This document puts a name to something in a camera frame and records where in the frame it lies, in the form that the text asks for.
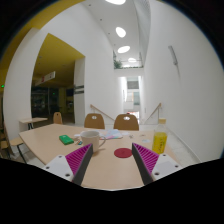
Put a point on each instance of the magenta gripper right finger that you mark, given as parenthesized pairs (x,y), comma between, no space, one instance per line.
(153,166)

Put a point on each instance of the green phone case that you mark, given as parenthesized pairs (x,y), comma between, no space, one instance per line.
(66,140)

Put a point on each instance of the yellow drink bottle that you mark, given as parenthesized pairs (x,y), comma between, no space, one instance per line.
(160,137)

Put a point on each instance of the distant wooden chair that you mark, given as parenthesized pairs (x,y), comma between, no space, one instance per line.
(57,118)

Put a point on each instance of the wooden chair at left edge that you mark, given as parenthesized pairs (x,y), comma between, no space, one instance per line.
(6,143)

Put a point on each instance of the white ceramic mug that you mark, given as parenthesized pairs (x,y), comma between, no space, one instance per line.
(94,138)

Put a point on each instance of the hanging red white sign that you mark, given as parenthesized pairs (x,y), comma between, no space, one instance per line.
(45,78)

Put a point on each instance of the balcony plant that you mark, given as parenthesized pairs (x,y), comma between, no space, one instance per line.
(117,64)

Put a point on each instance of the small background table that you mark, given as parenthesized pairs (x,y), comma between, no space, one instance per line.
(31,121)

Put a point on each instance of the stair handrail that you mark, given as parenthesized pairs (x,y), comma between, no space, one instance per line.
(97,110)
(155,110)

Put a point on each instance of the wooden chair right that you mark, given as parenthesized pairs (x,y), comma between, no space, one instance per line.
(126,122)

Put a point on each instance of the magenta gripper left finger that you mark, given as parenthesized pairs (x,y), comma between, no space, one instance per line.
(71,167)

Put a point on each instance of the right stair handrail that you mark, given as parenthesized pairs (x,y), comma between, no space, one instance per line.
(155,110)

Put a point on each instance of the red round coaster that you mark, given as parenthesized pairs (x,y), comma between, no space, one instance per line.
(123,153)

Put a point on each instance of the colourful paper sheets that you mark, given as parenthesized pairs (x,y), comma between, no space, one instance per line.
(111,134)

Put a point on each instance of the left stair handrail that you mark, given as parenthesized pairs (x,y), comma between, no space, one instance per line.
(97,110)

